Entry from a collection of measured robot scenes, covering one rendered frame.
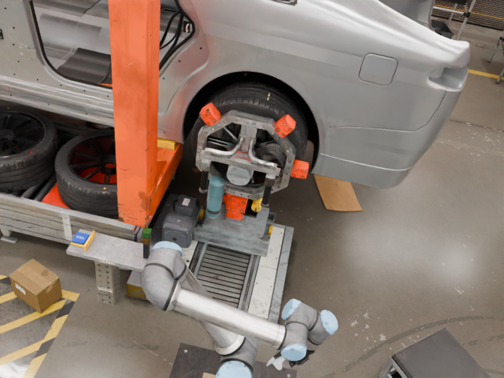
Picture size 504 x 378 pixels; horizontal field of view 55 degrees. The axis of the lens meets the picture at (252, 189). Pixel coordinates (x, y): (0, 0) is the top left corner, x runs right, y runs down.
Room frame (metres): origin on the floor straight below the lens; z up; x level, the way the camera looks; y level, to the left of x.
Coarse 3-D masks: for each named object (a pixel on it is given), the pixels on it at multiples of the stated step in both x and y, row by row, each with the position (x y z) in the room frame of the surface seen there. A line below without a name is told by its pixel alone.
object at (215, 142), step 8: (224, 128) 2.27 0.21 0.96; (208, 136) 2.28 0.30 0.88; (216, 136) 2.46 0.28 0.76; (232, 136) 2.27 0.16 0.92; (256, 136) 2.26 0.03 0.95; (208, 144) 2.31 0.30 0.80; (216, 144) 2.42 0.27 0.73; (224, 144) 2.27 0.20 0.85; (232, 144) 2.27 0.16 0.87; (264, 144) 2.26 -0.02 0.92; (272, 160) 2.45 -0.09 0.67; (216, 168) 2.26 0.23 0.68; (224, 168) 2.31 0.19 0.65; (224, 176) 2.25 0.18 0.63; (256, 176) 2.31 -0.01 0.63; (264, 176) 2.30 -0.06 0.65; (248, 184) 2.24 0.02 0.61; (256, 184) 2.24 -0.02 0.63; (264, 184) 2.23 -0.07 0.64
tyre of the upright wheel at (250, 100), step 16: (224, 96) 2.33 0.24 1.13; (240, 96) 2.29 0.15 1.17; (256, 96) 2.30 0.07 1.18; (272, 96) 2.35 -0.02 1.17; (288, 96) 2.44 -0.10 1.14; (224, 112) 2.25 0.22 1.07; (256, 112) 2.24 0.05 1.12; (272, 112) 2.23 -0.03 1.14; (288, 112) 2.29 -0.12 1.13; (304, 128) 2.37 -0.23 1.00; (192, 144) 2.26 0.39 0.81; (304, 144) 2.28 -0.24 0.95
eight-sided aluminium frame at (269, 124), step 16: (240, 112) 2.21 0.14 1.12; (208, 128) 2.17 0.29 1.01; (272, 128) 2.15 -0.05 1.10; (288, 144) 2.19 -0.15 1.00; (288, 160) 2.14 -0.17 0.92; (208, 176) 2.17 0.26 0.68; (288, 176) 2.14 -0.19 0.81; (224, 192) 2.16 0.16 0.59; (240, 192) 2.16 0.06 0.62; (256, 192) 2.17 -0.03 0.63; (272, 192) 2.15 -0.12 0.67
